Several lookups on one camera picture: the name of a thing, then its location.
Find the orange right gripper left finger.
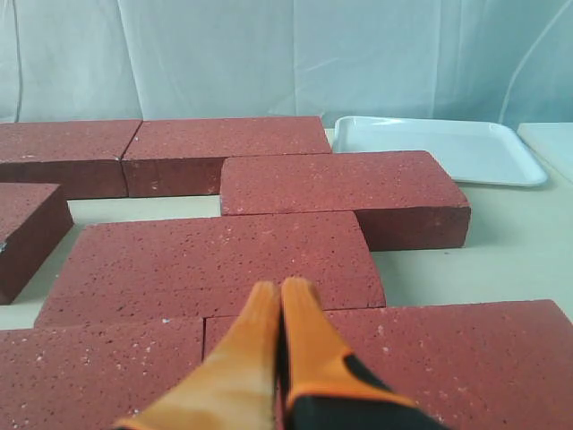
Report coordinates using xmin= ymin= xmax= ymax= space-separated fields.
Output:
xmin=114 ymin=281 xmax=280 ymax=429

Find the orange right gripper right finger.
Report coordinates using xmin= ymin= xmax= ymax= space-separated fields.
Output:
xmin=281 ymin=278 xmax=412 ymax=429

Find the movable red brick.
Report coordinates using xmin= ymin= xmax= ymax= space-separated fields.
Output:
xmin=1 ymin=183 xmax=73 ymax=305

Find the front left red brick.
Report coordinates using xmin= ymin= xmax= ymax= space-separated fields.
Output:
xmin=1 ymin=319 xmax=203 ymax=429

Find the centre red brick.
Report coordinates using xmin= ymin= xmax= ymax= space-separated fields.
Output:
xmin=35 ymin=211 xmax=386 ymax=327

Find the middle right red brick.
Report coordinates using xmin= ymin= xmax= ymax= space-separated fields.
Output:
xmin=220 ymin=150 xmax=471 ymax=252

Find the front right red brick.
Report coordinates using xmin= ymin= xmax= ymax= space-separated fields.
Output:
xmin=202 ymin=298 xmax=573 ymax=430

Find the back right red brick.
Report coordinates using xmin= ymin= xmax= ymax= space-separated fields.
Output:
xmin=122 ymin=116 xmax=331 ymax=198

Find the back left red brick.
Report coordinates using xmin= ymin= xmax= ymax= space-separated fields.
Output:
xmin=1 ymin=119 xmax=141 ymax=200

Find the white plastic tray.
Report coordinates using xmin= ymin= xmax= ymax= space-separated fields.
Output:
xmin=332 ymin=116 xmax=548 ymax=187

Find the white backdrop cloth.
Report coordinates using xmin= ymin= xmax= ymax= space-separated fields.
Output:
xmin=1 ymin=1 xmax=572 ymax=127

